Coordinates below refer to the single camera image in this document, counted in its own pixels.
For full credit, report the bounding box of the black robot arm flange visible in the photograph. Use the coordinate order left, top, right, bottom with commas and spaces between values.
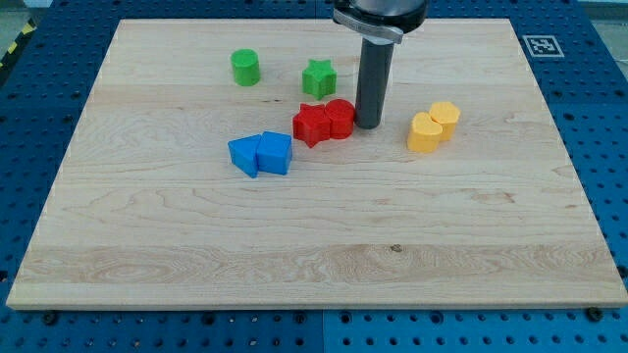
332, 0, 429, 45

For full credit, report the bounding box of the yellow pentagon block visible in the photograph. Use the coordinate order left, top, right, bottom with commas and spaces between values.
429, 101, 461, 141

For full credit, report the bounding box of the blue triangle block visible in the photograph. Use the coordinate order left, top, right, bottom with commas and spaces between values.
228, 134, 261, 178

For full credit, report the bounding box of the yellow heart block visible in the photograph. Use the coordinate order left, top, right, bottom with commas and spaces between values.
406, 112, 444, 153

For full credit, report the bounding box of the red cylinder block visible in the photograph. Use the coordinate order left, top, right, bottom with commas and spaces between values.
325, 99, 355, 139

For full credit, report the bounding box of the black bolt right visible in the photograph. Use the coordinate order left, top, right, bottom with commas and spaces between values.
585, 307, 604, 323

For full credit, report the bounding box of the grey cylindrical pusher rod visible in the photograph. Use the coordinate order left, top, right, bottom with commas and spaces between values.
354, 38, 394, 129

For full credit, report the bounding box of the light wooden board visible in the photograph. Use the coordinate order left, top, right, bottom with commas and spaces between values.
7, 19, 627, 311

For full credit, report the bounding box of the black bolt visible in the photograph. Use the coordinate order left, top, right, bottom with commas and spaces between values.
41, 311, 59, 327
585, 307, 604, 323

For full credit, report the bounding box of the white fiducial marker tag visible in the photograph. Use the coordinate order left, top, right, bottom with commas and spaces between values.
523, 34, 564, 58

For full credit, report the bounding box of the green cylinder block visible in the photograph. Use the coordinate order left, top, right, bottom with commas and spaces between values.
231, 48, 261, 86

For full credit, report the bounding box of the blue cube block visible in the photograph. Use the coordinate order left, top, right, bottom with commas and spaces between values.
256, 131, 292, 175

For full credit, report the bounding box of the black bolt left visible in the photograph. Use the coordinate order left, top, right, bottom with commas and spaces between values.
41, 311, 59, 327

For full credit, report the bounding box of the red star block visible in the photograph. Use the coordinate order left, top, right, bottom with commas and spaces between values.
292, 103, 331, 148

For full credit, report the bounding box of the green star block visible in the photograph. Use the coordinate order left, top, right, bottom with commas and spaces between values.
301, 59, 337, 100

